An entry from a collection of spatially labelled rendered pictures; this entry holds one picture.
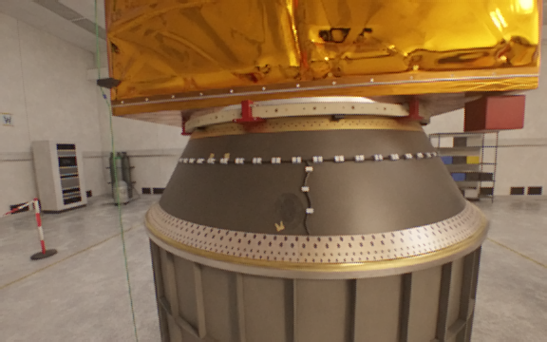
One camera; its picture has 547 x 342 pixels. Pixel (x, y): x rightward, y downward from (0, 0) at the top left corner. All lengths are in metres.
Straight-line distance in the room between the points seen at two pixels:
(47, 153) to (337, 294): 7.75
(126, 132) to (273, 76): 8.25
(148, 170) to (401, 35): 8.12
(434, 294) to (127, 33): 1.75
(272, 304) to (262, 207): 0.33
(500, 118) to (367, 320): 0.97
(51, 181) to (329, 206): 7.65
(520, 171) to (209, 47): 8.61
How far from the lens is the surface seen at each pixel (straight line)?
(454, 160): 7.10
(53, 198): 8.00
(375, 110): 0.98
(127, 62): 1.34
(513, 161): 8.70
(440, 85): 1.10
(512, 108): 1.29
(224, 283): 0.86
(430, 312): 1.07
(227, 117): 0.98
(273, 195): 0.76
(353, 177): 0.82
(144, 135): 8.49
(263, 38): 1.04
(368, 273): 0.73
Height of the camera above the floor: 1.52
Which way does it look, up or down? 6 degrees down
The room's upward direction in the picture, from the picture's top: 2 degrees counter-clockwise
